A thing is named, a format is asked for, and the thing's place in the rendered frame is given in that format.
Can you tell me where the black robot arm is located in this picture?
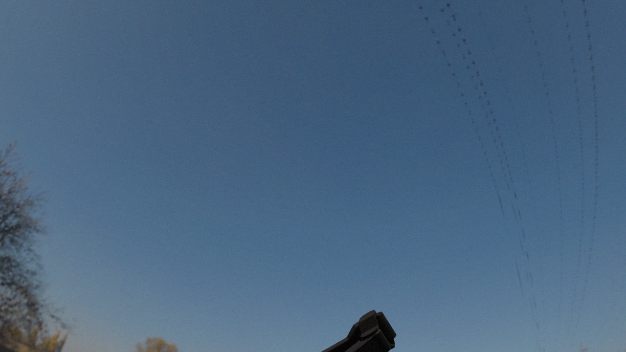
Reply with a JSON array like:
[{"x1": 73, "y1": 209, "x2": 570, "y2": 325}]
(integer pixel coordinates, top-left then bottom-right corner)
[{"x1": 322, "y1": 310, "x2": 396, "y2": 352}]

